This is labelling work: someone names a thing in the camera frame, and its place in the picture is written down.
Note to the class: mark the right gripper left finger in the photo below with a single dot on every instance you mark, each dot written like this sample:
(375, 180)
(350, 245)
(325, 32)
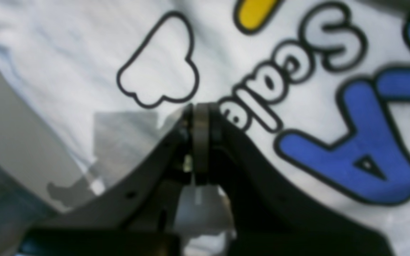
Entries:
(133, 218)

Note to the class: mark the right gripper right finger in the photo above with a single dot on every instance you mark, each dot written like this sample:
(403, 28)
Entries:
(273, 217)

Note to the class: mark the white printed t-shirt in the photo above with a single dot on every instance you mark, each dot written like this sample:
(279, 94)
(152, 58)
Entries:
(321, 87)

